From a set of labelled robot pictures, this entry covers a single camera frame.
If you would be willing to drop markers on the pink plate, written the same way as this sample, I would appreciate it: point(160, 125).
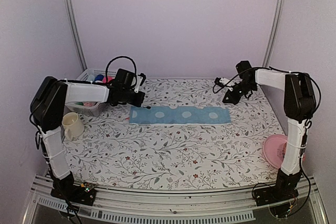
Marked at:
point(274, 148)

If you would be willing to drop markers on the pink rolled towel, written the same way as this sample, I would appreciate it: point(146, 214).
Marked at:
point(107, 79)

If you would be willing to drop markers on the light blue towel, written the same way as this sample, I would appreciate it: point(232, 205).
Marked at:
point(181, 115)

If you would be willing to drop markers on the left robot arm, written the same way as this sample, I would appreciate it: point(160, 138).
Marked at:
point(47, 111)

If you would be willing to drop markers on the pink towel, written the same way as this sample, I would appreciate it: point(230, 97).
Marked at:
point(107, 79)
point(89, 104)

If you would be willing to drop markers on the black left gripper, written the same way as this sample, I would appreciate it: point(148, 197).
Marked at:
point(138, 102)

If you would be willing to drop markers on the front aluminium rail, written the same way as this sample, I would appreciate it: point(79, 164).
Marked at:
point(228, 205)

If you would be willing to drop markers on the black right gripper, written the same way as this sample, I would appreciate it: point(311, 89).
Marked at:
point(233, 99)

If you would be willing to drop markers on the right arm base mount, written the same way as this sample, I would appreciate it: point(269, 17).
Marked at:
point(264, 194)

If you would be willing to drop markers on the cream mug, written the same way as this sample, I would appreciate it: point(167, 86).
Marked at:
point(73, 125)

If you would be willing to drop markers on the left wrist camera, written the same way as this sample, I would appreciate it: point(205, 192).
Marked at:
point(138, 81)

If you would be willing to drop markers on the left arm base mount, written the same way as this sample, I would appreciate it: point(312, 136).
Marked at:
point(68, 191)

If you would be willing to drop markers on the white plastic basket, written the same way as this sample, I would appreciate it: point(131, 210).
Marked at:
point(83, 89)

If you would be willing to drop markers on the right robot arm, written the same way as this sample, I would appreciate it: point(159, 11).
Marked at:
point(299, 104)

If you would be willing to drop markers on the dark blue rolled towel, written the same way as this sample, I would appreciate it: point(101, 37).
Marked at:
point(99, 78)

